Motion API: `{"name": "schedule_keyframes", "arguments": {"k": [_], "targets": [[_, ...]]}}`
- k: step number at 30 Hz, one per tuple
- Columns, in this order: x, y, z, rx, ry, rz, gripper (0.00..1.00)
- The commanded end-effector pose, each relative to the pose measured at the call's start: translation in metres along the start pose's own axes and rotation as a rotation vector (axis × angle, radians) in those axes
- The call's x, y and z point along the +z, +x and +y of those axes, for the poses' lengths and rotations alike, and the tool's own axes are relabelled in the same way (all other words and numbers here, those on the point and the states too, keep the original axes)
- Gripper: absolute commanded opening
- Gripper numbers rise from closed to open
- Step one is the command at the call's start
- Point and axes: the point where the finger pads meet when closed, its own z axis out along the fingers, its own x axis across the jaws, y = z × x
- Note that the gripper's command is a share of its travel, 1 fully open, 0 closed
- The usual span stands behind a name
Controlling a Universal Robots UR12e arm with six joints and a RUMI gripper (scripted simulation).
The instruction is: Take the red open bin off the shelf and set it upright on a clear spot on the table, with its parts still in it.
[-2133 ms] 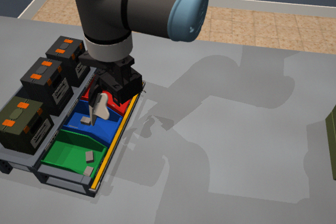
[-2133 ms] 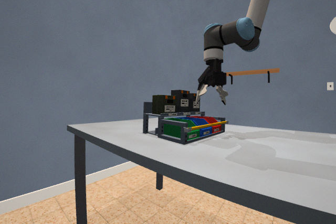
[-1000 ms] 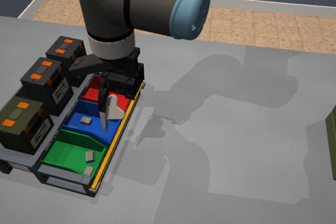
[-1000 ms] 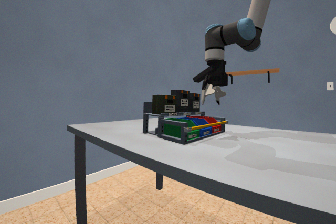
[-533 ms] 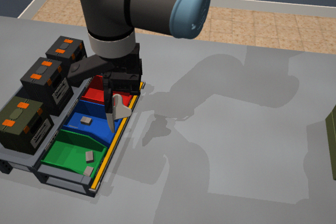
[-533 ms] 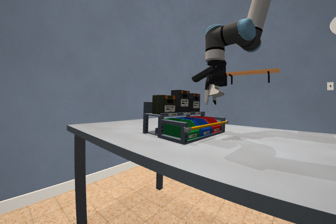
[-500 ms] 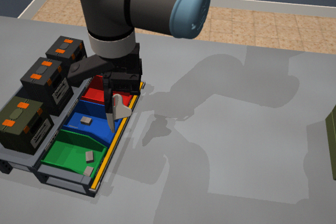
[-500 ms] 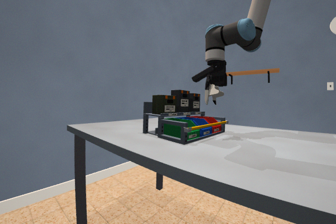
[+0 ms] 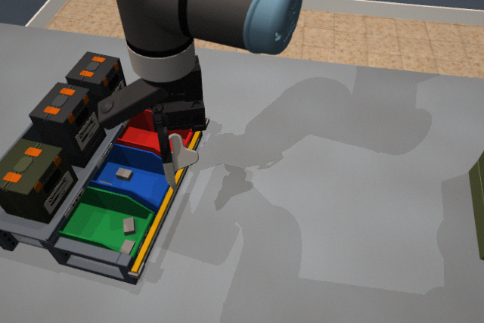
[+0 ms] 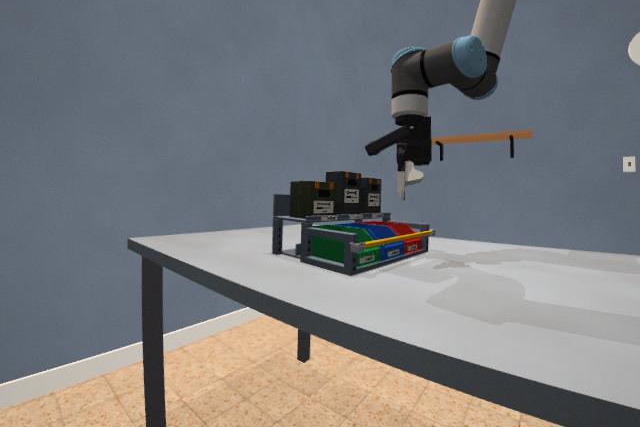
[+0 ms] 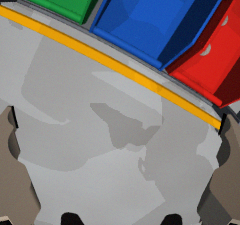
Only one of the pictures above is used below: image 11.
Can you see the grey metal bin rack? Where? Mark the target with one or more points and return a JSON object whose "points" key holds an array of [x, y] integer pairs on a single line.
{"points": [[85, 29]]}

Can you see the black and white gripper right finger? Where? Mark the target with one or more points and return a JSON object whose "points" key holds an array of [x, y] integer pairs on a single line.
{"points": [[220, 201]]}

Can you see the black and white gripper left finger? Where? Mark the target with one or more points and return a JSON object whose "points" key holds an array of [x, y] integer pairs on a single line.
{"points": [[19, 204]]}

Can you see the blue open bin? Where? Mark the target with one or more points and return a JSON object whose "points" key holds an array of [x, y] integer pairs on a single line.
{"points": [[157, 31]]}

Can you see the red bin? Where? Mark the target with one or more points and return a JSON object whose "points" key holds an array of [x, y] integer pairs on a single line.
{"points": [[219, 70]]}

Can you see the yellow bar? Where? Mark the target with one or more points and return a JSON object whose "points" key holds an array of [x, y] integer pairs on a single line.
{"points": [[108, 62]]}

